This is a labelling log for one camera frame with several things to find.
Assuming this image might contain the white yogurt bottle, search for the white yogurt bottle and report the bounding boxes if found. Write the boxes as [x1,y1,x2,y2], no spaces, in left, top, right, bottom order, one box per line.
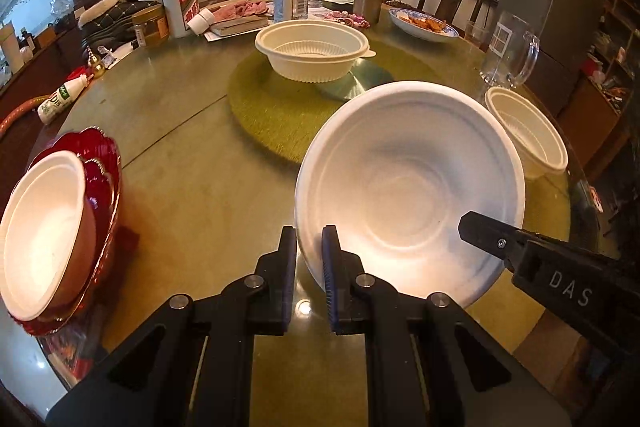
[37,74,90,125]

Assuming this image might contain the pink wrapped candies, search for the pink wrapped candies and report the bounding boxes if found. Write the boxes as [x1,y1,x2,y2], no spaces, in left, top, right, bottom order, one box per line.
[325,9,371,30]

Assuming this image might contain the small white cup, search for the small white cup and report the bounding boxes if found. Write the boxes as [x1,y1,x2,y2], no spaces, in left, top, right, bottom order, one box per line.
[186,8,215,35]

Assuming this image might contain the small cream ribbed bowl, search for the small cream ribbed bowl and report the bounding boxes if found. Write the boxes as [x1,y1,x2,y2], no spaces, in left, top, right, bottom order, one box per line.
[484,87,570,180]

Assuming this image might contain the large white foam bowl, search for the large white foam bowl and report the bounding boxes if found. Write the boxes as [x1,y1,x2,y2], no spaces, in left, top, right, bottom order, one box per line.
[294,81,527,310]

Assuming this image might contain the fried snack pieces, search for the fried snack pieces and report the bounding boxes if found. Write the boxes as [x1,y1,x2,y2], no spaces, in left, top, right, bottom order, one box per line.
[402,14,448,32]

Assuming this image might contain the blue patterned white dish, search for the blue patterned white dish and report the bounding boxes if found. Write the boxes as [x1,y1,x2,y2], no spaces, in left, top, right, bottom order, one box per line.
[389,7,460,42]

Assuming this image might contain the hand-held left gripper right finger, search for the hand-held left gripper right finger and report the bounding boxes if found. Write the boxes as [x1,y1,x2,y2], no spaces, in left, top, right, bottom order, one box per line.
[321,225,573,427]

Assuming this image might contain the clear glass mug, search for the clear glass mug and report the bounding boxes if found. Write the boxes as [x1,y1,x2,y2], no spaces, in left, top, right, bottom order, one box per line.
[479,11,542,90]

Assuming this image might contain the orange and green hose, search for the orange and green hose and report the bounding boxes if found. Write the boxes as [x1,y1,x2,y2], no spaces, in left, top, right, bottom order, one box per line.
[0,94,48,132]

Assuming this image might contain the large cream ribbed bowl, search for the large cream ribbed bowl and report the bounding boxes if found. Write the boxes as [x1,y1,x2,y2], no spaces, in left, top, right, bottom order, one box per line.
[255,19,377,82]

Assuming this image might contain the pink cloth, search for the pink cloth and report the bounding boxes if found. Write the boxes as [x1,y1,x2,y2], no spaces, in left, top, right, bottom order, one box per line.
[214,0,273,22]

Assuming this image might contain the round metal disc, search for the round metal disc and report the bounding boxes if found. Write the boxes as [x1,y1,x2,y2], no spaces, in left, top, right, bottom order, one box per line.
[320,57,396,100]

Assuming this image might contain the golden ornament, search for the golden ornament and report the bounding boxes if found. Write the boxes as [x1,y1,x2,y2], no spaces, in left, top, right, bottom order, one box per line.
[87,47,106,78]

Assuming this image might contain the brown spread jar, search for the brown spread jar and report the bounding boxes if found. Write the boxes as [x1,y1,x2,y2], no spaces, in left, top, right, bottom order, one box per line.
[131,4,170,48]

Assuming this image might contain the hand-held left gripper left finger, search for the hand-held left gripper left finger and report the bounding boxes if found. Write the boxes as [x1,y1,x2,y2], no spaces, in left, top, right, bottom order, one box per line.
[46,226,298,427]

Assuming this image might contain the cluttered shelf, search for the cluttered shelf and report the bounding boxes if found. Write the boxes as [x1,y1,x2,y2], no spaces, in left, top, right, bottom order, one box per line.
[585,0,640,108]

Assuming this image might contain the white thermos with handle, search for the white thermos with handle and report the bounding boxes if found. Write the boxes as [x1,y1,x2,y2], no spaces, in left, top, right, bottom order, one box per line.
[0,22,25,75]

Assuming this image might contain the green glass turntable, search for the green glass turntable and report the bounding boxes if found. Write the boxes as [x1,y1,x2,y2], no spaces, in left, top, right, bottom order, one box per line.
[227,49,441,165]

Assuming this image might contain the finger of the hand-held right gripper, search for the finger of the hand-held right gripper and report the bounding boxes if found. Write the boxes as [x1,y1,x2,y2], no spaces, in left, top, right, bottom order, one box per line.
[459,211,526,267]

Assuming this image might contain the small drinking glass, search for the small drinking glass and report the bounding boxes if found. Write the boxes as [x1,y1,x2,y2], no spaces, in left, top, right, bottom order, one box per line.
[465,21,493,50]

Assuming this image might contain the grey refrigerator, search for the grey refrigerator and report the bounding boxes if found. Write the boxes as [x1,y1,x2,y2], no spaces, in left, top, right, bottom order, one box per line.
[500,0,621,118]

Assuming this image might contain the red plate with gold print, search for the red plate with gold print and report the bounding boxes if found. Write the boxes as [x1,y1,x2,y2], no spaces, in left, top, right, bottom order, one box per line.
[10,127,123,338]

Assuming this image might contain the wooden sideboard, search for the wooden sideboard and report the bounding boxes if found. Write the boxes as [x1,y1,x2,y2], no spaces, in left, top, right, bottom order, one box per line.
[0,7,96,118]

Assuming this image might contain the book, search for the book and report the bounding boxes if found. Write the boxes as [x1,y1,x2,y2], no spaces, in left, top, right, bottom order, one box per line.
[210,14,270,38]

